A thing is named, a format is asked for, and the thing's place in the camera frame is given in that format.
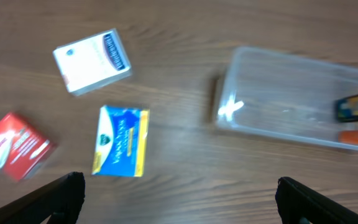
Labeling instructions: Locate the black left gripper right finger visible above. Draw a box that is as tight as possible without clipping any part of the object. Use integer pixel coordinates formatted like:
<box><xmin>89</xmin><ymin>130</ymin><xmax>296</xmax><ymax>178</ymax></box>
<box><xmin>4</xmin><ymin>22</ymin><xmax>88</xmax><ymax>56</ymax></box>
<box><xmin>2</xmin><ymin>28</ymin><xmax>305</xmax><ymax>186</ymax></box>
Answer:
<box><xmin>275</xmin><ymin>177</ymin><xmax>358</xmax><ymax>224</ymax></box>

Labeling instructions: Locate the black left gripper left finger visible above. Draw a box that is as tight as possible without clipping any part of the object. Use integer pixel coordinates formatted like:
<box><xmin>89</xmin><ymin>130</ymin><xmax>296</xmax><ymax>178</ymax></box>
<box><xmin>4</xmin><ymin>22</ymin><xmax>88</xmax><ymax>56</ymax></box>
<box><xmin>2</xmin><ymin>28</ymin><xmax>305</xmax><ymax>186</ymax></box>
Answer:
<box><xmin>0</xmin><ymin>172</ymin><xmax>85</xmax><ymax>224</ymax></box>

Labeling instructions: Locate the red white small box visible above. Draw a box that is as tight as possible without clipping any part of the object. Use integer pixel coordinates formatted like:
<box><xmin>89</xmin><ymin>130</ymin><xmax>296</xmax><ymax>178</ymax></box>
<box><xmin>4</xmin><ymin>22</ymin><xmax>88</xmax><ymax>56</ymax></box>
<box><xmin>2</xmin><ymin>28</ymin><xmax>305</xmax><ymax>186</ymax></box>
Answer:
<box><xmin>0</xmin><ymin>113</ymin><xmax>56</xmax><ymax>182</ymax></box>

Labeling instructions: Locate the dark bottle white cap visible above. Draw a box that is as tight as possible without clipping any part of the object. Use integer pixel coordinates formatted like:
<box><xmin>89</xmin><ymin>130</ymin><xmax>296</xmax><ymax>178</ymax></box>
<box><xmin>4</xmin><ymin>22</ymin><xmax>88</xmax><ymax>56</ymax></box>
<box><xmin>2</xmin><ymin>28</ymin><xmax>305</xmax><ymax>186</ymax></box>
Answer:
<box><xmin>334</xmin><ymin>95</ymin><xmax>358</xmax><ymax>123</ymax></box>

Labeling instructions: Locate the clear plastic container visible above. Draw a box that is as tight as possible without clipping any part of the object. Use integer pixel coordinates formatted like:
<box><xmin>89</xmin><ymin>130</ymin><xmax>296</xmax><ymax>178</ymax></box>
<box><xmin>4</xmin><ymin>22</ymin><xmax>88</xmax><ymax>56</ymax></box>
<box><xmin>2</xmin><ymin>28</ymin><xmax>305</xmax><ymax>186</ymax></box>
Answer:
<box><xmin>214</xmin><ymin>47</ymin><xmax>358</xmax><ymax>151</ymax></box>

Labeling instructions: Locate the white Hansaplast plaster box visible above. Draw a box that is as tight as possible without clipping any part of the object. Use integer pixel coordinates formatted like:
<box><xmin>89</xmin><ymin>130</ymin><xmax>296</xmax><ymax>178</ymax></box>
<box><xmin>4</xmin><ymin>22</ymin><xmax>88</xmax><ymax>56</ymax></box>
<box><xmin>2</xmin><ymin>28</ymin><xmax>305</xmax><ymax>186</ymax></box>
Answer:
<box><xmin>53</xmin><ymin>29</ymin><xmax>132</xmax><ymax>96</ymax></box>

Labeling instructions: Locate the blue yellow VapoDrops box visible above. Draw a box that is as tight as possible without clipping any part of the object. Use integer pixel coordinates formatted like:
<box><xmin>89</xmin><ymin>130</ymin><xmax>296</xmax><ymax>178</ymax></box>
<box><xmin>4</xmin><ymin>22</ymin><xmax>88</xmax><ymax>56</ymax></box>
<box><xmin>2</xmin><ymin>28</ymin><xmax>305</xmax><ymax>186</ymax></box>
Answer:
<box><xmin>91</xmin><ymin>105</ymin><xmax>150</xmax><ymax>177</ymax></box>

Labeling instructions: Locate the orange bottle white cap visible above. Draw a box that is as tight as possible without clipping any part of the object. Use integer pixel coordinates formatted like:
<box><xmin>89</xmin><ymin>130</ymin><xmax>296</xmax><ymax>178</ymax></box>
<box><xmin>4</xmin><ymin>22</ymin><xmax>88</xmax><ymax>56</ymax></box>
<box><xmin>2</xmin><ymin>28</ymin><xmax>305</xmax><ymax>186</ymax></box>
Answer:
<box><xmin>337</xmin><ymin>129</ymin><xmax>358</xmax><ymax>147</ymax></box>

